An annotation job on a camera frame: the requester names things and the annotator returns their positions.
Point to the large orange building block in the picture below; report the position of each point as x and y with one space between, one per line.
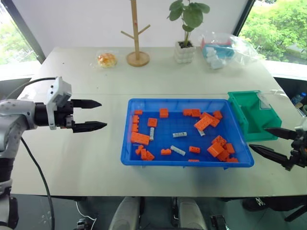
140 138
215 149

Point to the clear water bottle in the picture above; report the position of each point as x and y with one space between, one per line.
297 99

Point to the white bubble plant pot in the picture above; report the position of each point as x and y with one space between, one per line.
184 54

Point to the green plastic bin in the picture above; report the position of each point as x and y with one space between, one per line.
254 119

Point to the black window post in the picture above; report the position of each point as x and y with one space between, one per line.
26 31
244 16

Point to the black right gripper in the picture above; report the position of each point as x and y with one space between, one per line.
299 153

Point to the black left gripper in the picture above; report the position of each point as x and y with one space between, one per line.
64 117

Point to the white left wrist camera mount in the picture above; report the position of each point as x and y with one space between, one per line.
58 92

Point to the wrapped orange bread bun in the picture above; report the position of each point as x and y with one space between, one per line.
107 60

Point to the small orange building block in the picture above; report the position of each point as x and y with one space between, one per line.
166 151
134 127
138 112
196 112
150 156
230 148
232 159
135 119
194 149
193 160
224 155
143 154
217 115
139 149
187 112

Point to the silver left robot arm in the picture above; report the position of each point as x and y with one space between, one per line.
16 115

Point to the black shoe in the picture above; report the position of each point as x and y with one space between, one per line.
255 203

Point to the black chair base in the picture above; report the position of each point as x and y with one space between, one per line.
296 214

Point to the grey rounded leg shell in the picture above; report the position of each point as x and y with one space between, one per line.
192 213
124 213

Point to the clear plastic bag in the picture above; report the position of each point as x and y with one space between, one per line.
242 51

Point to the green leafy plant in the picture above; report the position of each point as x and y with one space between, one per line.
189 14

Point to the white foam pieces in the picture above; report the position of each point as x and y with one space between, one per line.
213 60

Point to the blue item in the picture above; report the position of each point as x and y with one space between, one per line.
224 51

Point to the wooden branch stand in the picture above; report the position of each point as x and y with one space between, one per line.
137 48

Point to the blue plastic tray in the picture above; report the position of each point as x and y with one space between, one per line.
187 143

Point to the square orange building block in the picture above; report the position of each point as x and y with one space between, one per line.
164 112
152 122

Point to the white rectangular block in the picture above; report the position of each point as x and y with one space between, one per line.
201 133
180 134
151 133
177 150

